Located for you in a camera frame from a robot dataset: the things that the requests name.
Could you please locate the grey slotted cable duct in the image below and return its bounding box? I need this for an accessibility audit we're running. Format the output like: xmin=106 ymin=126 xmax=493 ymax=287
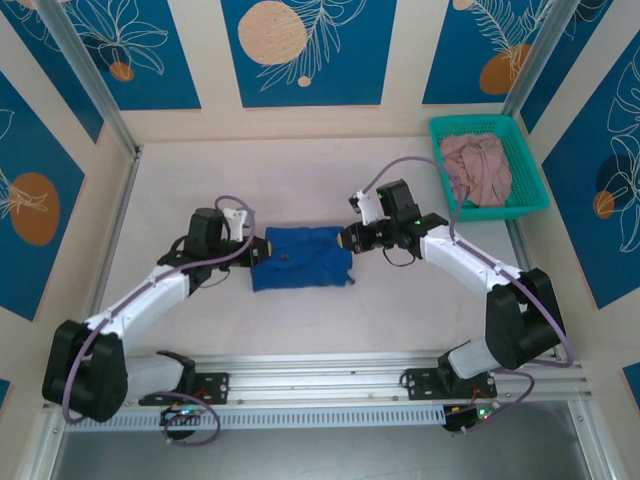
xmin=64 ymin=405 xmax=446 ymax=432

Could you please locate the blue poster with fern leaf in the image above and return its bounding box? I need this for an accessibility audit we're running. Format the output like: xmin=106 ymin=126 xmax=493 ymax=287
xmin=422 ymin=0 xmax=556 ymax=106

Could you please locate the small circuit board with LEDs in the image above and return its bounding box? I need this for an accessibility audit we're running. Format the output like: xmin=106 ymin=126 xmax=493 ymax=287
xmin=442 ymin=402 xmax=501 ymax=434
xmin=159 ymin=405 xmax=206 ymax=427

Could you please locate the blue printed t-shirt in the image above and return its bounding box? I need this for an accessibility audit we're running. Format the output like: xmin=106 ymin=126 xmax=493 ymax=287
xmin=249 ymin=225 xmax=356 ymax=294

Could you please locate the blue poster with orange circle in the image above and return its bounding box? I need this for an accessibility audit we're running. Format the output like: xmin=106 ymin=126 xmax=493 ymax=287
xmin=0 ymin=69 xmax=86 ymax=322

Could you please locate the blue poster with white flower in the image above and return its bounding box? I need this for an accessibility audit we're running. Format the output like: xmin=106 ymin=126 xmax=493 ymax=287
xmin=58 ymin=0 xmax=203 ymax=112

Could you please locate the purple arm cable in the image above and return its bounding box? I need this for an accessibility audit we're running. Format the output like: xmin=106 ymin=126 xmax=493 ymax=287
xmin=363 ymin=156 xmax=575 ymax=437
xmin=62 ymin=194 xmax=257 ymax=447

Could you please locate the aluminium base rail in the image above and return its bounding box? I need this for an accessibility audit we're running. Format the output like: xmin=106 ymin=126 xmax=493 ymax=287
xmin=42 ymin=349 xmax=596 ymax=412

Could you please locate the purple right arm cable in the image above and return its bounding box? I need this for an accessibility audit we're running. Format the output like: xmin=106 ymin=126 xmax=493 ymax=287
xmin=363 ymin=156 xmax=575 ymax=437

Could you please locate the grey metal sheet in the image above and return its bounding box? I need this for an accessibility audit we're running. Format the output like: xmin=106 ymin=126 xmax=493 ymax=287
xmin=49 ymin=429 xmax=594 ymax=480

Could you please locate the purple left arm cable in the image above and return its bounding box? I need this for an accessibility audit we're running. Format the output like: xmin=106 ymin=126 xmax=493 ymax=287
xmin=62 ymin=194 xmax=257 ymax=447

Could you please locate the aluminium corner post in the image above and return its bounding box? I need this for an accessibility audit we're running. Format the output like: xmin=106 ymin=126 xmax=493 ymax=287
xmin=501 ymin=0 xmax=575 ymax=120
xmin=34 ymin=0 xmax=144 ymax=161

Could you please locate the blue floral wall poster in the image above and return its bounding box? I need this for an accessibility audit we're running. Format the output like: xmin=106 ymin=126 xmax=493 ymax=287
xmin=0 ymin=0 xmax=105 ymax=145
xmin=532 ymin=0 xmax=616 ymax=134

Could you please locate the crumpled pink cloth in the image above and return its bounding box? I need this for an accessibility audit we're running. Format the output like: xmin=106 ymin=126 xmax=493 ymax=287
xmin=438 ymin=132 xmax=514 ymax=209

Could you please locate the blue poster with beige circle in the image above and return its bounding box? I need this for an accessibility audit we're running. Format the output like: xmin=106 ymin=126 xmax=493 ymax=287
xmin=221 ymin=0 xmax=399 ymax=108

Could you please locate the teal plastic mesh basket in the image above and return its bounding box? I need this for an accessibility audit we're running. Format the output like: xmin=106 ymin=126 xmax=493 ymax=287
xmin=428 ymin=114 xmax=551 ymax=223

